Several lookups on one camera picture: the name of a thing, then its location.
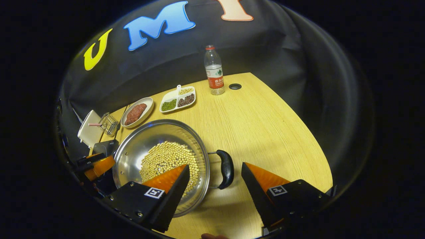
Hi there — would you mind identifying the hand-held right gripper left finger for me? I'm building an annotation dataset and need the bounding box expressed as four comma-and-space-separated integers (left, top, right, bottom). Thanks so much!
102, 164, 191, 233

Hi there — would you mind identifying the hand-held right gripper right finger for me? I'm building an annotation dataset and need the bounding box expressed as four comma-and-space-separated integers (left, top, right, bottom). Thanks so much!
241, 162, 332, 230

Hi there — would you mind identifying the steel pot with black handles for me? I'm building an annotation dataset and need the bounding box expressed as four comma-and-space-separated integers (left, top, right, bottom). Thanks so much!
112, 119, 235, 218

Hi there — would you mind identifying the white toaster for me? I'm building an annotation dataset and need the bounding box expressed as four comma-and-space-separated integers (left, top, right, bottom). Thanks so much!
77, 110, 104, 148

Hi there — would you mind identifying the large pile of soybeans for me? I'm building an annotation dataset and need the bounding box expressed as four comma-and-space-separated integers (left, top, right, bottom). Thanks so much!
139, 141, 200, 197

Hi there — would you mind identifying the brown meat piece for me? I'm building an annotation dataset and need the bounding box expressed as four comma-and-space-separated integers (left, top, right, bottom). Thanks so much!
131, 103, 147, 120
125, 110, 139, 126

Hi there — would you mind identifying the round white plate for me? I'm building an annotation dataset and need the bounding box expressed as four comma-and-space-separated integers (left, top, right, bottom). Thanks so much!
120, 97, 155, 129

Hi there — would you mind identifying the pile of green beans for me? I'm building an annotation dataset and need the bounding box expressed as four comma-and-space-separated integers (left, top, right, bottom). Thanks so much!
161, 99, 177, 112

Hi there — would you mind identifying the pile of dark red beans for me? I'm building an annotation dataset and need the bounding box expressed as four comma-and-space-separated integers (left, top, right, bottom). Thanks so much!
178, 93, 196, 108

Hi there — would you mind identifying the white divided dish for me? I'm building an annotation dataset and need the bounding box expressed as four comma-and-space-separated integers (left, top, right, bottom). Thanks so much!
159, 85, 197, 114

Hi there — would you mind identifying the clear plastic water bottle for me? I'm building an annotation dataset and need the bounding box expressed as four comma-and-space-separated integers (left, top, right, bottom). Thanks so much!
204, 45, 225, 96

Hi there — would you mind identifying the black backdrop cloth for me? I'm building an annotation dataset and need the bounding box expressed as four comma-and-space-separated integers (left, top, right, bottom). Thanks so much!
55, 0, 376, 196

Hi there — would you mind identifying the metal wire basket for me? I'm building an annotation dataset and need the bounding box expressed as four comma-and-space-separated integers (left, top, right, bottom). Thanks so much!
98, 112, 119, 137

